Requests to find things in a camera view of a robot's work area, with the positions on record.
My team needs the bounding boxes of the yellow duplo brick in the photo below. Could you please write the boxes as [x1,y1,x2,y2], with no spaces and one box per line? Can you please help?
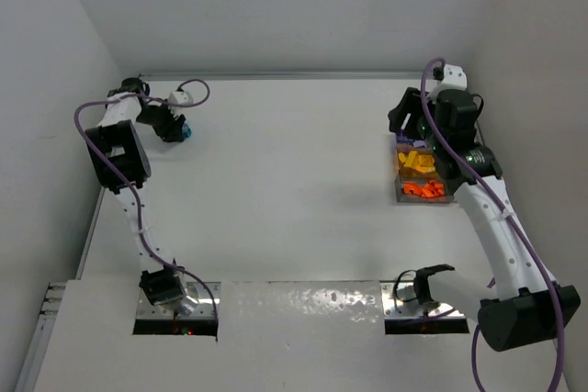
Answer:
[398,151,436,176]

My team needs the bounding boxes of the light blue duplo brick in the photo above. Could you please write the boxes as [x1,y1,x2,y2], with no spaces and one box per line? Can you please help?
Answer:
[181,124,192,140]

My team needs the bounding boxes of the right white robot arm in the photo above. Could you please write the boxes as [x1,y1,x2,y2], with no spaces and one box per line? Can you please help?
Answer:
[388,87,581,352]

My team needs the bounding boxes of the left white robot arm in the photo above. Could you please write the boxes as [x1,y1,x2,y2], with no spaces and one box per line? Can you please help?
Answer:
[84,77,191,310]

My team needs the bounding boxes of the pile of small orange legos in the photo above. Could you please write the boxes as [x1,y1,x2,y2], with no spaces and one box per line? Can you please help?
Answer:
[402,181,446,199]

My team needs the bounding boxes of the clear plastic container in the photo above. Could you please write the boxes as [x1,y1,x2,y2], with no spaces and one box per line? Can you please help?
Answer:
[389,123,453,204]

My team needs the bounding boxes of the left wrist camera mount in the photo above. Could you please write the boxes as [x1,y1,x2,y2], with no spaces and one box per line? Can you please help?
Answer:
[167,90,194,108]

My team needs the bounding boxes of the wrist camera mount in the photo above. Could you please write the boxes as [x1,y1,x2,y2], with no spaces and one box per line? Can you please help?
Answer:
[433,63,468,92]
[167,90,194,108]

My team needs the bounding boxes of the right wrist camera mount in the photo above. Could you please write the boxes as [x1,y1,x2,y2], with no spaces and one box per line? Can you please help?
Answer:
[433,63,468,92]

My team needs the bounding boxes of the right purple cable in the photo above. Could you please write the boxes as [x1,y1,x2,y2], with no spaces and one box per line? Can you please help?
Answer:
[420,57,567,392]

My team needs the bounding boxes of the purple cable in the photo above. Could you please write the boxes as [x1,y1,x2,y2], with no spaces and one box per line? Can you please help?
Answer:
[420,57,567,392]
[73,78,220,331]

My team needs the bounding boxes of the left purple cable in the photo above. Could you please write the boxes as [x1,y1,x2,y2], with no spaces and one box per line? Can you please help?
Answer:
[73,78,220,331]

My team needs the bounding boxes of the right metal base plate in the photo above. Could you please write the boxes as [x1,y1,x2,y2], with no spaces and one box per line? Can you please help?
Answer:
[379,281,466,319]

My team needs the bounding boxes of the metal base plate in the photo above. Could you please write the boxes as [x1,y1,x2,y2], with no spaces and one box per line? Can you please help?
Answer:
[135,282,221,320]
[379,281,466,319]

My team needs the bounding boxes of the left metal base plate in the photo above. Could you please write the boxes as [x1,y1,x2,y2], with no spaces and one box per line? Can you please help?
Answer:
[135,282,221,320]

